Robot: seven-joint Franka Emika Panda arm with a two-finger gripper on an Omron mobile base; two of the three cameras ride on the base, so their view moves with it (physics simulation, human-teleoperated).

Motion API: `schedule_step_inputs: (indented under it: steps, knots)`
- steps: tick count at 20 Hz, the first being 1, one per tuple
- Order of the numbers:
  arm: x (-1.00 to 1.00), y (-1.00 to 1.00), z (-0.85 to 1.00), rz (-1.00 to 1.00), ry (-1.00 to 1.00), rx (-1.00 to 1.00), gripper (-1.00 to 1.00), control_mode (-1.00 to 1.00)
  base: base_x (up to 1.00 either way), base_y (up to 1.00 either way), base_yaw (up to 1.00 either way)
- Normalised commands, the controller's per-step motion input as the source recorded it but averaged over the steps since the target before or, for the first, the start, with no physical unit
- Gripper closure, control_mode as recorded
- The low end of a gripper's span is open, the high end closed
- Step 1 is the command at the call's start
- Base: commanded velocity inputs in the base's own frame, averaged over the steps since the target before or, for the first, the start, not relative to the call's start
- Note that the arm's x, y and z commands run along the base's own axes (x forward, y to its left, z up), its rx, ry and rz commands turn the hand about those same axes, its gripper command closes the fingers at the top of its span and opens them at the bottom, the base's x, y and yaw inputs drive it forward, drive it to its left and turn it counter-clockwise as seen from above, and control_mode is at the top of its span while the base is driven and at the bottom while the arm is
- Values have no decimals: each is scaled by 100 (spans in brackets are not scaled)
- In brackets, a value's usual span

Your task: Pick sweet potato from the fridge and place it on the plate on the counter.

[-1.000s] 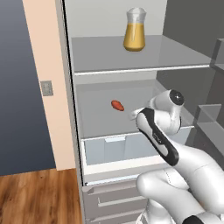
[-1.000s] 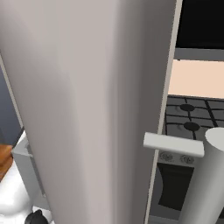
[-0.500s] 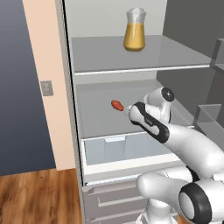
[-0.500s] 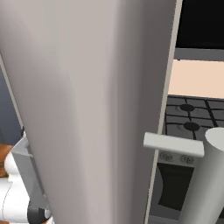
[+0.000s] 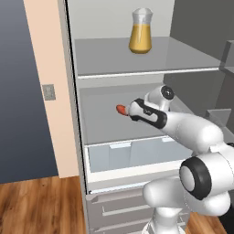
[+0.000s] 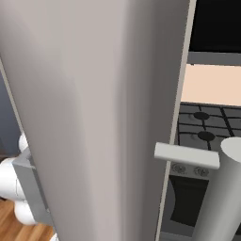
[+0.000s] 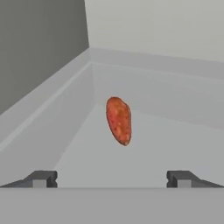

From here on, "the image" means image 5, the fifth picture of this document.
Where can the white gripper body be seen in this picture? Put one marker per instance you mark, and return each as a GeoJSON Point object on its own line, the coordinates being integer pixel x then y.
{"type": "Point", "coordinates": [131, 110]}

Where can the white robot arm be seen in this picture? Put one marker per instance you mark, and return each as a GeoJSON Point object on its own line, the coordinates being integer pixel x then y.
{"type": "Point", "coordinates": [195, 134]}

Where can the orange sweet potato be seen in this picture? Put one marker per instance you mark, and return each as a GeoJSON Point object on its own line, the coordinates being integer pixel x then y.
{"type": "Point", "coordinates": [121, 109]}

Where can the grey open fridge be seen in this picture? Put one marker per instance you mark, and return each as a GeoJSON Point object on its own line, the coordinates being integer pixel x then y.
{"type": "Point", "coordinates": [119, 64]}

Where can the glass fridge shelf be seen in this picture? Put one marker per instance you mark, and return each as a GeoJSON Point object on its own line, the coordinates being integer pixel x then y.
{"type": "Point", "coordinates": [128, 56]}

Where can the pale blue crisper drawer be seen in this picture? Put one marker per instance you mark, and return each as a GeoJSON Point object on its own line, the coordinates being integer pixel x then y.
{"type": "Point", "coordinates": [128, 157]}

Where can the glass jug of orange juice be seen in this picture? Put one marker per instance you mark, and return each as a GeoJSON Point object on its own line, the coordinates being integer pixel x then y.
{"type": "Point", "coordinates": [140, 36]}

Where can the beige side panel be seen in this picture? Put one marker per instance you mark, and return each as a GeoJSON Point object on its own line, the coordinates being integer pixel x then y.
{"type": "Point", "coordinates": [51, 91]}

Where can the grey freezer drawer front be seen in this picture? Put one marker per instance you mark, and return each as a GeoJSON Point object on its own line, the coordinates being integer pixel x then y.
{"type": "Point", "coordinates": [119, 201]}

